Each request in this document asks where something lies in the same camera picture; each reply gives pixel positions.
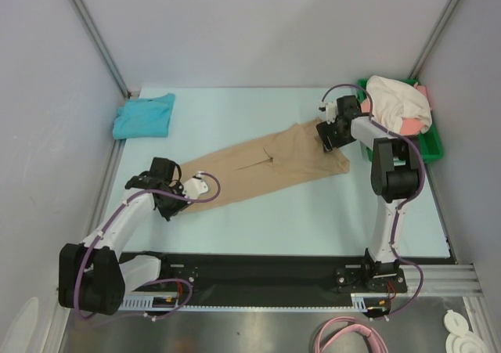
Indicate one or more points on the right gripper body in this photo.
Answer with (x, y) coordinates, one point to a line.
(326, 135)

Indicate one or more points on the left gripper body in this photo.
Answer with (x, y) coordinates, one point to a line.
(171, 206)

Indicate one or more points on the tan t-shirt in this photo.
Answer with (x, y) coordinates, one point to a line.
(267, 164)

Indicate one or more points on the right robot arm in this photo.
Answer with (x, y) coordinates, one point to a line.
(396, 177)

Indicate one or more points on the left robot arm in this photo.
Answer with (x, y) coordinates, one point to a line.
(91, 276)

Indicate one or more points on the folded teal t-shirt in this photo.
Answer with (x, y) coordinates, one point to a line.
(144, 118)

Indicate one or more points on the white t-shirt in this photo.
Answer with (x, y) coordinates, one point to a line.
(395, 98)

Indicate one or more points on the green plastic tray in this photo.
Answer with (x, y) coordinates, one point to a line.
(404, 107)

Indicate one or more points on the white object bottom left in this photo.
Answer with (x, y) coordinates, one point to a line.
(21, 330)

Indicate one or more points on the white round discs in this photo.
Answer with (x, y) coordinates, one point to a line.
(460, 338)

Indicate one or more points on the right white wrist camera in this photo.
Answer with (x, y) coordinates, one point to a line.
(329, 110)

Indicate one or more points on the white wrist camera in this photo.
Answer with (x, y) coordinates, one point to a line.
(195, 187)
(329, 110)

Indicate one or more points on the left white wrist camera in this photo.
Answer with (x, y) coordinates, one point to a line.
(195, 187)

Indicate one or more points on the right aluminium frame post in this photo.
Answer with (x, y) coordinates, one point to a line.
(438, 30)

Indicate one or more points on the aluminium frame post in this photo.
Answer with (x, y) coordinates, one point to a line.
(438, 30)
(97, 40)

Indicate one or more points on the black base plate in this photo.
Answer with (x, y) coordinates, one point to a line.
(210, 273)

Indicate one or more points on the white slotted cable duct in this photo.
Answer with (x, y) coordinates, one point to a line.
(262, 299)

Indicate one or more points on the left aluminium frame post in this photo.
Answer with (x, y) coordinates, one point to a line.
(97, 40)

